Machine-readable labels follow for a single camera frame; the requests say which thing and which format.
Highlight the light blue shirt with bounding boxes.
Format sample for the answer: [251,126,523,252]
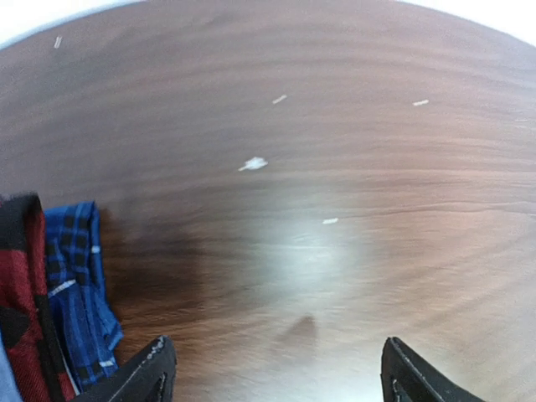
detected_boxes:
[0,342,22,402]

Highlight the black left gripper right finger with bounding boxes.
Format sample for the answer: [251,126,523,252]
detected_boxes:
[380,337,483,402]

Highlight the red plaid shirt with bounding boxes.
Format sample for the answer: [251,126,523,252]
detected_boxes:
[1,193,75,401]

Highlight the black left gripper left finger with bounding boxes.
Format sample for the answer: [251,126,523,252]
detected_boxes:
[74,336,177,402]

